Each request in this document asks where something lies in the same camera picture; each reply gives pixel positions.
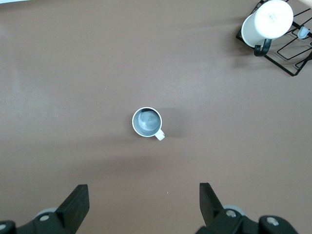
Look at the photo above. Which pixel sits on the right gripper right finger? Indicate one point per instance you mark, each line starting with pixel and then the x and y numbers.
pixel 210 207

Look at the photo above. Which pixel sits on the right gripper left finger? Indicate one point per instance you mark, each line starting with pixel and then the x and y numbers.
pixel 73 209

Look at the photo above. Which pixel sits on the brown table mat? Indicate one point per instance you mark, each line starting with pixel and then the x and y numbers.
pixel 73 97

